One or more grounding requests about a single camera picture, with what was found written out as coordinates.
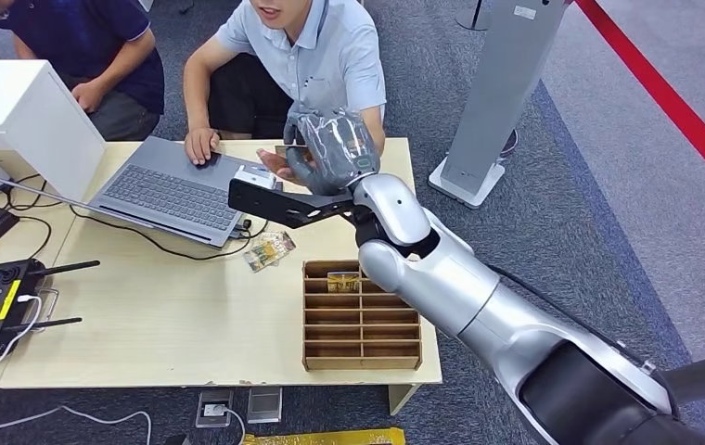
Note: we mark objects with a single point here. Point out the person's left hand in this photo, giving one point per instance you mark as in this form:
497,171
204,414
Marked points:
272,163

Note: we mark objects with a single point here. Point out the person's hand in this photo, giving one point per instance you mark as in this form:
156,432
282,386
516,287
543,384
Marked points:
88,97

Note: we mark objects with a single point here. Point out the person's right hand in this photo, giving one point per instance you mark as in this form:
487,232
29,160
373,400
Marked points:
202,146

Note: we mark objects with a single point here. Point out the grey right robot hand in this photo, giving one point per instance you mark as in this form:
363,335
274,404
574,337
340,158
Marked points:
334,153

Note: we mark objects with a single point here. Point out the person's right forearm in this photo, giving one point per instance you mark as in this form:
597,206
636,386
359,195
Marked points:
196,104

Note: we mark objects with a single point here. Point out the person's forearm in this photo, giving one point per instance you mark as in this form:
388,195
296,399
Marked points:
125,64

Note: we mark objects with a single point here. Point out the grey ribbed right robot arm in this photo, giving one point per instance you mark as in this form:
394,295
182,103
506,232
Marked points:
451,276

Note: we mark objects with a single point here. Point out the person's left forearm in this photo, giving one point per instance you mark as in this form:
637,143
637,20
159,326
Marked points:
377,132

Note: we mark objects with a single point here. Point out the person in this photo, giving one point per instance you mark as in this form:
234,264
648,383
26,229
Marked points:
315,55
94,43

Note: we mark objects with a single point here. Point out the autumn tree photo card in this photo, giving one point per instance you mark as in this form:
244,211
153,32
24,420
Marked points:
264,255
282,241
343,282

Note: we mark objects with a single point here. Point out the wooden slotted card organizer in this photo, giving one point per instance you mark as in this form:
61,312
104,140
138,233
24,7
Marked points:
358,331

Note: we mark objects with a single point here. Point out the grey laptop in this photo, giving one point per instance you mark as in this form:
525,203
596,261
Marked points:
174,190

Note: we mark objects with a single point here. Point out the white box cabinet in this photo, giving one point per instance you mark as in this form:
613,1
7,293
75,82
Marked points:
27,116

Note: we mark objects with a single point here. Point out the black adapter hub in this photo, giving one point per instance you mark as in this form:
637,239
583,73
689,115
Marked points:
242,228

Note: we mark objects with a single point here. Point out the grey pillar stand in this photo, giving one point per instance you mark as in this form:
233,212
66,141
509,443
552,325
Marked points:
500,86

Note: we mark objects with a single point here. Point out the black pole stand base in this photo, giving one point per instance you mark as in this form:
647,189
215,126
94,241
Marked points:
472,21

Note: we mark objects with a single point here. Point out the silver floor socket box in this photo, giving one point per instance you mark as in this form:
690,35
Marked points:
212,399
264,405

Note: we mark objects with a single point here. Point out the beige table leg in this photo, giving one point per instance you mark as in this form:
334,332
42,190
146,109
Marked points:
401,398

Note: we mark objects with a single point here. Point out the yellow foil strip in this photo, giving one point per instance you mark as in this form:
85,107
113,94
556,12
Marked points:
328,438

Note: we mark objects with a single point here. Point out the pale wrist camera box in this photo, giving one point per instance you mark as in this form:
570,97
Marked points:
255,178

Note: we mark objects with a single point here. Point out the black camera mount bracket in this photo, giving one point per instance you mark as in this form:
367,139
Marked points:
279,206

